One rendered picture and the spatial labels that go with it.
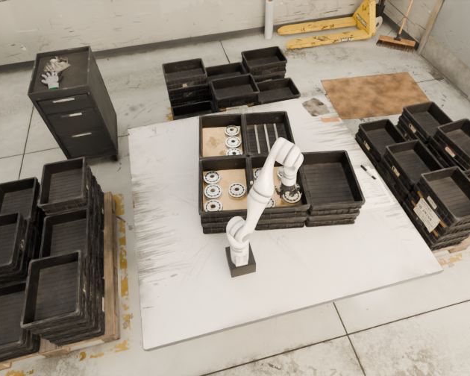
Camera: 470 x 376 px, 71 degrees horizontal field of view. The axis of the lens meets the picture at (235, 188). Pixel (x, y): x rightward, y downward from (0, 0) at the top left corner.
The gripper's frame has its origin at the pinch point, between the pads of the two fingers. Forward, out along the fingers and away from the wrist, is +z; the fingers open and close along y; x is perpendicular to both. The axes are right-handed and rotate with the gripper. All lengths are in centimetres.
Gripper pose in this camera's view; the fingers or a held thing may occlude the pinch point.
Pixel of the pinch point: (286, 196)
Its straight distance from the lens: 188.8
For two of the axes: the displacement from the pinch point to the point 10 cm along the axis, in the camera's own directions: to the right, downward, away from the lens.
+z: 0.2, 6.1, 7.9
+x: -0.4, -7.9, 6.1
